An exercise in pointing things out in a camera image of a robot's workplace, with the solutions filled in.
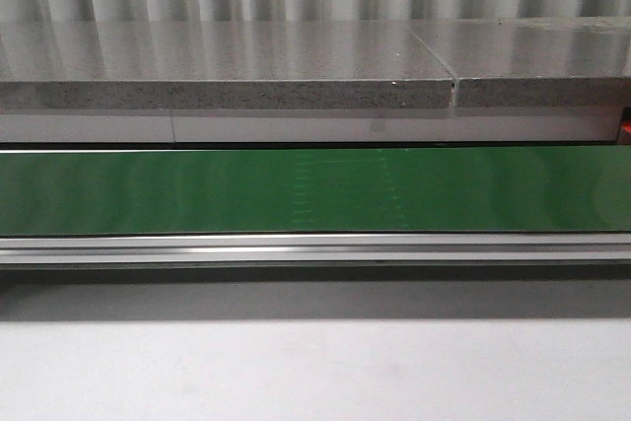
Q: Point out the green conveyor belt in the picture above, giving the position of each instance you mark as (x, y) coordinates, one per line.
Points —
(281, 207)

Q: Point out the grey stone slab right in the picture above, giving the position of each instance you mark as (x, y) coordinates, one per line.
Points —
(552, 63)

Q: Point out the grey stone slab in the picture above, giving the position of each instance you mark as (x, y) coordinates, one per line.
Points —
(189, 66)
(552, 63)

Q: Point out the grey stone slab left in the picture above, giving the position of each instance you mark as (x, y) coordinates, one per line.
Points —
(189, 66)

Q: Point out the red plastic tray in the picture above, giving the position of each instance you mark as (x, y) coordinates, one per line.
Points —
(624, 135)

